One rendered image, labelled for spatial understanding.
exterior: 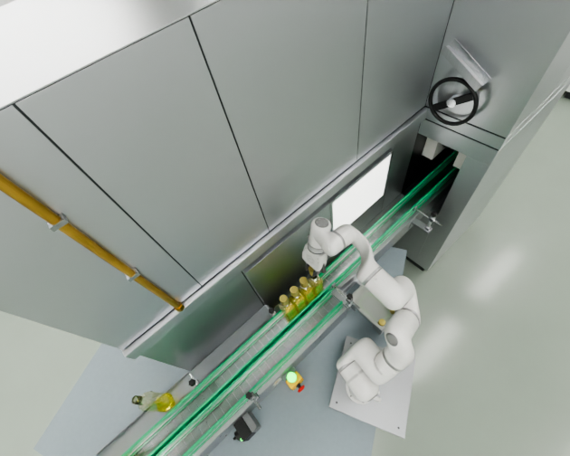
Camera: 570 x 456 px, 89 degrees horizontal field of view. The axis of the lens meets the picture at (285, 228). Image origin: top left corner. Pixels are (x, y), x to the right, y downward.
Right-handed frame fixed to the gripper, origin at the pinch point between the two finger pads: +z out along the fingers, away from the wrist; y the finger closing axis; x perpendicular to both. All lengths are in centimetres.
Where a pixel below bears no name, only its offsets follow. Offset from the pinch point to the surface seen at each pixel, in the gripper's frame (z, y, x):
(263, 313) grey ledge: 36.5, -11.9, -17.7
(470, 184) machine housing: -15, 19, 91
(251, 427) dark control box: 50, 22, -50
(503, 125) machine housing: -49, 19, 82
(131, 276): -36, -13, -60
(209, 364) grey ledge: 45, -11, -51
